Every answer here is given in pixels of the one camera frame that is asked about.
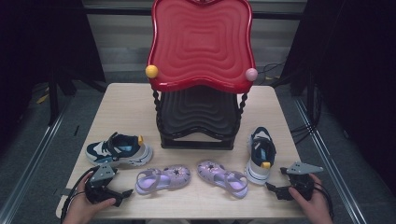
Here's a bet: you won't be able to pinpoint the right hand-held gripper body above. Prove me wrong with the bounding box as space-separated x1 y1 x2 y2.
285 161 325 202

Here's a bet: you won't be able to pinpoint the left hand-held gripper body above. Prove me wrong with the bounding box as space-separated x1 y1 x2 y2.
84 163 124 208

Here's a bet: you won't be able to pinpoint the navy and white sneaker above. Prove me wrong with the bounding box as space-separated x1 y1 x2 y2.
85 132 154 169
244 125 277 187

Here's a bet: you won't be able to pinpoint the purple sandal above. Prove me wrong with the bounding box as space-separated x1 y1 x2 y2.
196 159 249 200
134 164 191 196

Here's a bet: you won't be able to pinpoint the red and black shoe rack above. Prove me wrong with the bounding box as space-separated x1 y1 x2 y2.
145 0 260 151

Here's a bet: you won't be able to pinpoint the person's right hand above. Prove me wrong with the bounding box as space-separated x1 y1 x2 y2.
288 173 334 224

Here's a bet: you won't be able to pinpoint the person's left hand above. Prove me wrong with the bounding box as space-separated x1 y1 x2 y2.
62 180 117 224

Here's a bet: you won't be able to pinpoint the black metal stand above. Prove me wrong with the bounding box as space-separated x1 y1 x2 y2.
47 69 62 127

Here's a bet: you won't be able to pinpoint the yellow floor tape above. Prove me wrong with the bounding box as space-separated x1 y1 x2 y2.
35 92 50 105

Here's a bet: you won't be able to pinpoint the black curtain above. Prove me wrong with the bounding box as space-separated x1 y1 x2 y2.
0 0 107 150
278 0 396 195

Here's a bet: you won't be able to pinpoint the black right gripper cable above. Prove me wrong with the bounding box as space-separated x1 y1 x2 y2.
314 181 335 219

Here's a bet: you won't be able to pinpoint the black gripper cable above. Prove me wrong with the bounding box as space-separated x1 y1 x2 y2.
314 181 335 219
60 167 96 224

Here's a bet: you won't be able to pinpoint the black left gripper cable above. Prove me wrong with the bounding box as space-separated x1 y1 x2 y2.
60 167 96 224

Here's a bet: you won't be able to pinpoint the aluminium floor rail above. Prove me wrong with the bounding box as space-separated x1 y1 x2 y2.
293 98 369 224
0 102 73 224

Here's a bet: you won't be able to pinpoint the black floor cables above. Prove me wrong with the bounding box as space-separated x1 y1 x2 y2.
257 61 323 146

